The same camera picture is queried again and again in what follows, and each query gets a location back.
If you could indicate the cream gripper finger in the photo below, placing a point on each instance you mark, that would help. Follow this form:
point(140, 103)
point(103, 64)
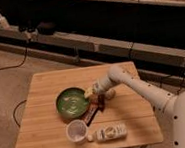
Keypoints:
point(110, 94)
point(88, 92)

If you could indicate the white lying bottle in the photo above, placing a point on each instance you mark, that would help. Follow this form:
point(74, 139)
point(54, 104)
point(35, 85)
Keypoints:
point(108, 133)

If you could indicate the black round object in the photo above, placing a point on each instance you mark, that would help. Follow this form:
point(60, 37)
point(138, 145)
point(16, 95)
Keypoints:
point(46, 28)

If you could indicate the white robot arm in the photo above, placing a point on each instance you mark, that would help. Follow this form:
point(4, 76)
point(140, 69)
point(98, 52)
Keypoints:
point(172, 105)

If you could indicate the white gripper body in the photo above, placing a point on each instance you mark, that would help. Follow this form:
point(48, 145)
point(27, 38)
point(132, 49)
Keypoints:
point(102, 85)

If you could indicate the green ceramic bowl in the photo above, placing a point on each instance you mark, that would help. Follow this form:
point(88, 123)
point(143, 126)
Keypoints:
point(71, 103)

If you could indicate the long wooden shelf bench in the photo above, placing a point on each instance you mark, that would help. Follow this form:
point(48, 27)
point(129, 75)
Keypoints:
point(136, 51)

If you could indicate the white spray bottle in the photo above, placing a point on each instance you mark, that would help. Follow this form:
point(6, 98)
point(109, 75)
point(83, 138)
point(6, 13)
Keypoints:
point(4, 23)

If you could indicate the white plastic cup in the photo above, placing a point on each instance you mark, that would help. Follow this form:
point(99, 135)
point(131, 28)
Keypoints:
point(76, 131)

